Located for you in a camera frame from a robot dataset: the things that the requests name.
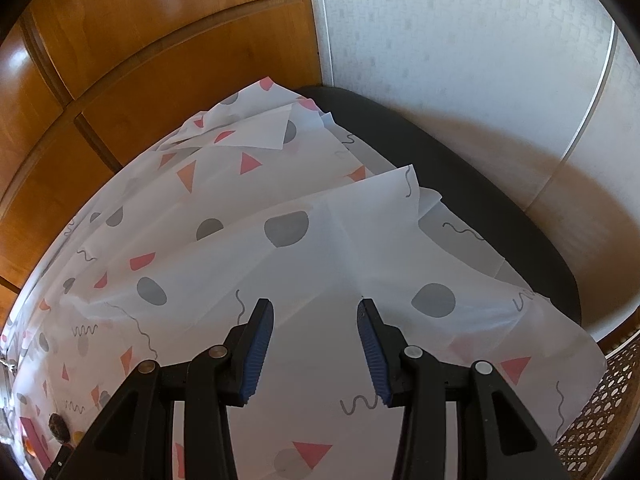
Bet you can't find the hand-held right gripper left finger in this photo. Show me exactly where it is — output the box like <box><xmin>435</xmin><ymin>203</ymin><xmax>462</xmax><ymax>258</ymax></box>
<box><xmin>45</xmin><ymin>298</ymin><xmax>275</xmax><ymax>480</ymax></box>

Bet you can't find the white patterned tablecloth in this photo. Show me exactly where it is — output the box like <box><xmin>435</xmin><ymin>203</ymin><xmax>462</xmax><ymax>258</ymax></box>
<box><xmin>0</xmin><ymin>76</ymin><xmax>607</xmax><ymax>480</ymax></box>

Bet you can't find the woven rattan chair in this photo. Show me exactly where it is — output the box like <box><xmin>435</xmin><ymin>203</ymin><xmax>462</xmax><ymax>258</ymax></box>
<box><xmin>552</xmin><ymin>327</ymin><xmax>640</xmax><ymax>480</ymax></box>

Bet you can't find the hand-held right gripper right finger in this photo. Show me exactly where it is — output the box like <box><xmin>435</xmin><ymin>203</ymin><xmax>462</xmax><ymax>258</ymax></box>
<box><xmin>356</xmin><ymin>298</ymin><xmax>571</xmax><ymax>480</ymax></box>

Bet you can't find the pink-edged white tray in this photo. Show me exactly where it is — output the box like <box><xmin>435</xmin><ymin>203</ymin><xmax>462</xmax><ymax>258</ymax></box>
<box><xmin>17</xmin><ymin>415</ymin><xmax>51</xmax><ymax>466</ymax></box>

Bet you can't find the dark brown fruit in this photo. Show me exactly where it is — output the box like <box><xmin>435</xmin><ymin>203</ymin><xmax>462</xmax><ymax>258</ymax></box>
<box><xmin>47</xmin><ymin>412</ymin><xmax>71</xmax><ymax>441</ymax></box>

